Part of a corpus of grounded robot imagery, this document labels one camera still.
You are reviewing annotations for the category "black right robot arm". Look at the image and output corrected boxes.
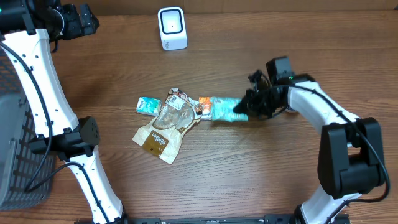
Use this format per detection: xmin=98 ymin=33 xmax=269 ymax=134
xmin=233 ymin=57 xmax=391 ymax=223

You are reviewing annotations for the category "small teal tissue pack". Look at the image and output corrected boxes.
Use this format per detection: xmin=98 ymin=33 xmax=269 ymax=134
xmin=136 ymin=96 xmax=162 ymax=116

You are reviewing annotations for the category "white barcode scanner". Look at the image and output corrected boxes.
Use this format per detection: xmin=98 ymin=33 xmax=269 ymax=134
xmin=157 ymin=7 xmax=188 ymax=51

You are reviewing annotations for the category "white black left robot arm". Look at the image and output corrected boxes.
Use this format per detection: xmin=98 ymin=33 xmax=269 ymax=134
xmin=1 ymin=0 xmax=129 ymax=223

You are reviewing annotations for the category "beige brown cookie pouch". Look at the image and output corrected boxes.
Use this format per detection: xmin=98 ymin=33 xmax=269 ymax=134
xmin=132 ymin=88 xmax=203 ymax=164

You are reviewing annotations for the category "grey plastic mesh basket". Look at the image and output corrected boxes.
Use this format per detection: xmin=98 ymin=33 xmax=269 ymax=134
xmin=1 ymin=50 xmax=52 ymax=211

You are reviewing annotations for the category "small orange snack packet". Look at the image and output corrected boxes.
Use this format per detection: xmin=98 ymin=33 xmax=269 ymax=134
xmin=198 ymin=96 xmax=212 ymax=121

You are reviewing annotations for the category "green wet wipes pack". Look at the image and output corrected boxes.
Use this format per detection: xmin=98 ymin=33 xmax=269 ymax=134
xmin=210 ymin=97 xmax=248 ymax=122

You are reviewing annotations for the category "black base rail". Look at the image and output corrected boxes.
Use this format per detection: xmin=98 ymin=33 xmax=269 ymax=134
xmin=74 ymin=213 xmax=351 ymax=224

